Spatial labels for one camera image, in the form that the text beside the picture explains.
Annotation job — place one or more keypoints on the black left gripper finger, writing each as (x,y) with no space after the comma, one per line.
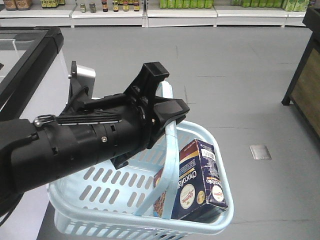
(143,88)
(167,110)

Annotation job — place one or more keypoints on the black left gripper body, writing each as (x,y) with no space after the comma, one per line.
(88,131)

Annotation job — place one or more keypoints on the light blue plastic basket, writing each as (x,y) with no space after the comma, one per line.
(133,203)

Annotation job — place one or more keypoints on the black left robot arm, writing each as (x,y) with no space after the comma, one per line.
(87,132)

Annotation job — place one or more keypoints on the near white chest freezer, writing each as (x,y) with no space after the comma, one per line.
(36,85)

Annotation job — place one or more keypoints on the dark blue cookie box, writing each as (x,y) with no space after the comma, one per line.
(200,197)

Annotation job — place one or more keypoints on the small steel floor plate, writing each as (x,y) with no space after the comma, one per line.
(260,152)

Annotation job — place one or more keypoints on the white store shelving unit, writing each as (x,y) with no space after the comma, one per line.
(223,13)

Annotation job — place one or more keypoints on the black wooden display stand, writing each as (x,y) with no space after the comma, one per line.
(304,88)

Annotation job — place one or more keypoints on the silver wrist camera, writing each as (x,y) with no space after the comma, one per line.
(85,76)

